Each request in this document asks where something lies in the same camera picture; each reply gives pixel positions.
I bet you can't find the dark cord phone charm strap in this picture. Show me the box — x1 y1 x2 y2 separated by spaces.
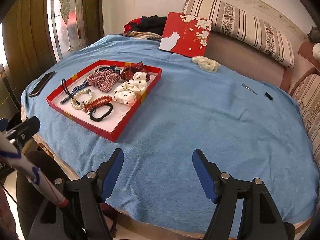
61 78 82 106

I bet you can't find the large white pearl bracelet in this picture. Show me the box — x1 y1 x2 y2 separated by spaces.
70 89 94 111

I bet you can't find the red bead bracelet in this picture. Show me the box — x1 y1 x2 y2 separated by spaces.
83 95 113 114

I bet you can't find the white cherry print scrunchie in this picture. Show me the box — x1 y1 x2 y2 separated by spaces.
112 72 148 106

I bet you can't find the red plaid scrunchie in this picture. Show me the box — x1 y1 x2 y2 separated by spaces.
87 69 120 93

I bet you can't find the blue striped watch strap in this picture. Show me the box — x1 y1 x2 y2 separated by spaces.
60 65 118 105

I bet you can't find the red white-dotted scrunchie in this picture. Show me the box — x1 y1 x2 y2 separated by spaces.
120 61 150 81

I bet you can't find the black smartphone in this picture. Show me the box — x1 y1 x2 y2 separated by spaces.
29 71 55 98

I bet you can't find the red open gift box tray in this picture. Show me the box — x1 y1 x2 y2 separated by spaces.
46 65 162 142

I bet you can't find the silver metal hair clip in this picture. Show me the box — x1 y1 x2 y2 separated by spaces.
242 83 258 95

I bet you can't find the cream dotted scrunchie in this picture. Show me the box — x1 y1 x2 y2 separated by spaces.
191 56 221 73

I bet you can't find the striped floral cushion right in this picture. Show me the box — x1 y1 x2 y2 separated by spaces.
292 74 320 167

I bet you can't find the brown sofa backrest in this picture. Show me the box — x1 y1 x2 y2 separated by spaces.
204 31 290 92

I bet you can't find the stained glass door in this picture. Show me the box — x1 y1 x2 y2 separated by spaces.
47 0 87 62

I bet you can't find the red floral box lid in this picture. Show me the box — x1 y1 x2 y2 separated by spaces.
159 12 212 58

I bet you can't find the striped floral bolster left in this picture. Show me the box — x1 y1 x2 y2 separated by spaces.
182 0 295 68

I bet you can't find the pile of dark clothes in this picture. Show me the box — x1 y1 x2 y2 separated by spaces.
124 15 167 36

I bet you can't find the white blue patterned cable sleeve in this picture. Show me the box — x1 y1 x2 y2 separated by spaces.
0 132 70 209

